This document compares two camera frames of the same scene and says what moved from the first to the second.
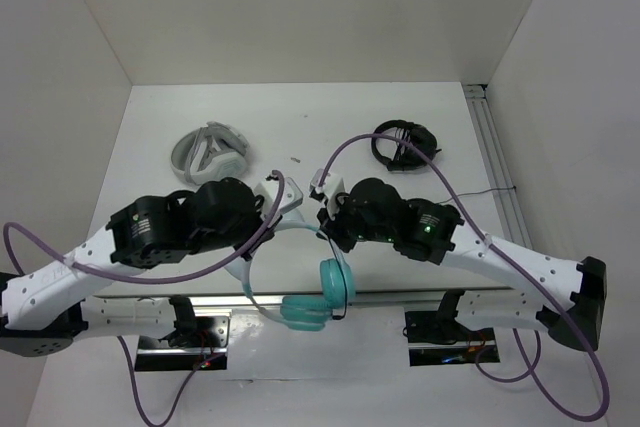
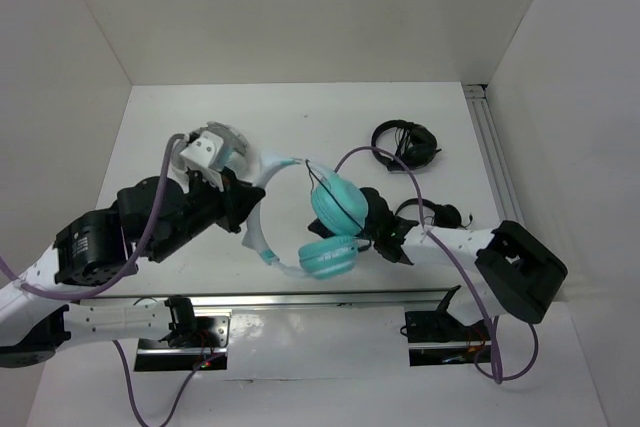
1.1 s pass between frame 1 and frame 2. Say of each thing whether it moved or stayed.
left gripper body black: moved
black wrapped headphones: stayed
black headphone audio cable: moved
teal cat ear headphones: moved
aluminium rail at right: stayed
